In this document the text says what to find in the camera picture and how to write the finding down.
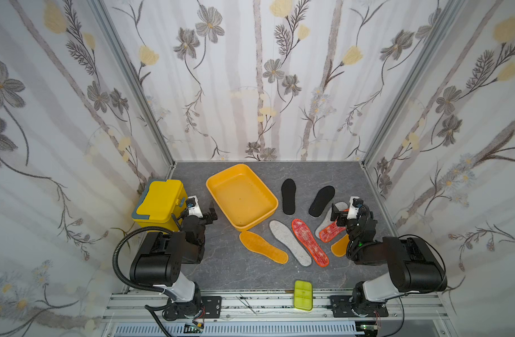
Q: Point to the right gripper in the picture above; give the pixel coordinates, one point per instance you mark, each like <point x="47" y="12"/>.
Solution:
<point x="337" y="213"/>

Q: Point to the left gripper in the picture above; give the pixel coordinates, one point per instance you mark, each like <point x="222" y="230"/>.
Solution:
<point x="205" y="217"/>

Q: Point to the black insole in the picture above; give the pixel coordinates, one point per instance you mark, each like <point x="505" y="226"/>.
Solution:
<point x="288" y="192"/>
<point x="321" y="200"/>

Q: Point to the orange translucent insole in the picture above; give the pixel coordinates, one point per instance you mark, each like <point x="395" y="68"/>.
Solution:
<point x="339" y="249"/>
<point x="257" y="244"/>

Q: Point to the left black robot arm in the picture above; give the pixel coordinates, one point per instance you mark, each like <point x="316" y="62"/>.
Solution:
<point x="157" y="267"/>

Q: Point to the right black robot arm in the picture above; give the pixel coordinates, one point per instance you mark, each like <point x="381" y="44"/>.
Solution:
<point x="412" y="265"/>

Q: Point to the yellow plastic storage tray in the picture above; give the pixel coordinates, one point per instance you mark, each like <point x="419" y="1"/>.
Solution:
<point x="242" y="196"/>

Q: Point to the yellow lidded box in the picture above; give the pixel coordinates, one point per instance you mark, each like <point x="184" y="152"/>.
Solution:
<point x="160" y="201"/>

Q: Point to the green compartment box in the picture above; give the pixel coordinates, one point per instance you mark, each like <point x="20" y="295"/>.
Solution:
<point x="303" y="296"/>

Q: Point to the grey felt insole right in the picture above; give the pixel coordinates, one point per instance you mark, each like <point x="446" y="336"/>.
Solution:
<point x="326" y="221"/>

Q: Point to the grey felt insole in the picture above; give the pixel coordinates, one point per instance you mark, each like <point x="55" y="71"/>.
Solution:
<point x="326" y="221"/>
<point x="283" y="234"/>

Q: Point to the red patterned insole right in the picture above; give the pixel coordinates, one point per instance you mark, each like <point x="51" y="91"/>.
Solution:
<point x="330" y="232"/>

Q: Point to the red patterned insole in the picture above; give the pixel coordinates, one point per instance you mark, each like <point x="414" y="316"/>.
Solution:
<point x="330" y="232"/>
<point x="306" y="238"/>

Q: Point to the red patterned insole left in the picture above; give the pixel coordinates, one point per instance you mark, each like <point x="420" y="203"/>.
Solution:
<point x="306" y="238"/>

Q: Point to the grey felt insole left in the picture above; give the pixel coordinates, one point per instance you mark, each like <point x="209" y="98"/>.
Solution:
<point x="283" y="234"/>

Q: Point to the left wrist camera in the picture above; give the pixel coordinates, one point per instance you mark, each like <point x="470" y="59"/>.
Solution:
<point x="193" y="208"/>

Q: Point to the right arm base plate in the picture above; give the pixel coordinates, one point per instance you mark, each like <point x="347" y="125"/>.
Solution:
<point x="345" y="306"/>

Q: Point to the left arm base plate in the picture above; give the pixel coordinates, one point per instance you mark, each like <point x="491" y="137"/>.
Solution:
<point x="207" y="307"/>

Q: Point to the white slotted cable duct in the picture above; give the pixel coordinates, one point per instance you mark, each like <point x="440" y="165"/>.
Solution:
<point x="345" y="328"/>

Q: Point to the aluminium rail frame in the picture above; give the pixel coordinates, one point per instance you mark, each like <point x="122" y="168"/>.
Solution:
<point x="414" y="315"/>

